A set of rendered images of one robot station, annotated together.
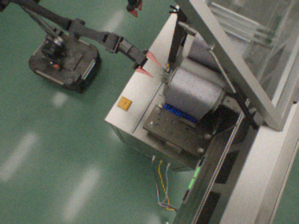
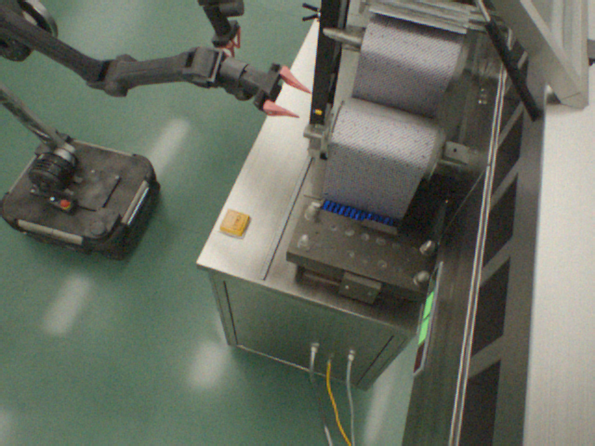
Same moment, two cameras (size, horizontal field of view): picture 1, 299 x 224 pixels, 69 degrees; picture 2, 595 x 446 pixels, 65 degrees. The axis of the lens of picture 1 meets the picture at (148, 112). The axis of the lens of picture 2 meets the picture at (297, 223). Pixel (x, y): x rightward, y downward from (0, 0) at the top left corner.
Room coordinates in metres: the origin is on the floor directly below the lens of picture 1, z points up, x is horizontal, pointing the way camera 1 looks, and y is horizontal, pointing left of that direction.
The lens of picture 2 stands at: (-0.29, 0.11, 2.14)
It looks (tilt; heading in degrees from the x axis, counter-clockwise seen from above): 59 degrees down; 349
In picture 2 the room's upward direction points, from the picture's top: 6 degrees clockwise
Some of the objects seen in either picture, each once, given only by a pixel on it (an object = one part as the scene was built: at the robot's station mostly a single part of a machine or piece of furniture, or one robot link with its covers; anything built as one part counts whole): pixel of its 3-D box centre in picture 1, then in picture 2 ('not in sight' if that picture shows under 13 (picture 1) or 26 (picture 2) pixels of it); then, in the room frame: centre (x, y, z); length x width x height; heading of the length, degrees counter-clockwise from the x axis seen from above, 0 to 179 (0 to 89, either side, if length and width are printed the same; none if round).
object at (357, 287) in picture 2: (172, 147); (358, 289); (0.18, -0.16, 0.96); 0.10 x 0.03 x 0.11; 66
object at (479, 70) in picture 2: not in sight; (473, 68); (0.61, -0.48, 1.33); 0.07 x 0.07 x 0.07; 66
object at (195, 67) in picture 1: (201, 77); (387, 129); (0.56, -0.27, 1.17); 0.26 x 0.12 x 0.12; 66
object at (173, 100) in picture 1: (184, 106); (366, 191); (0.39, -0.20, 1.11); 0.23 x 0.01 x 0.18; 66
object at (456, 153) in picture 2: (229, 102); (456, 152); (0.38, -0.38, 1.28); 0.06 x 0.05 x 0.02; 66
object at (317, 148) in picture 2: (165, 84); (317, 163); (0.55, -0.09, 1.05); 0.06 x 0.05 x 0.31; 66
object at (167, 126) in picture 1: (178, 132); (363, 253); (0.27, -0.19, 1.00); 0.40 x 0.16 x 0.06; 66
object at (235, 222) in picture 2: (124, 103); (234, 222); (0.45, 0.17, 0.91); 0.07 x 0.07 x 0.02; 66
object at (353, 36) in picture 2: (194, 29); (356, 38); (0.73, -0.19, 1.33); 0.06 x 0.06 x 0.06; 66
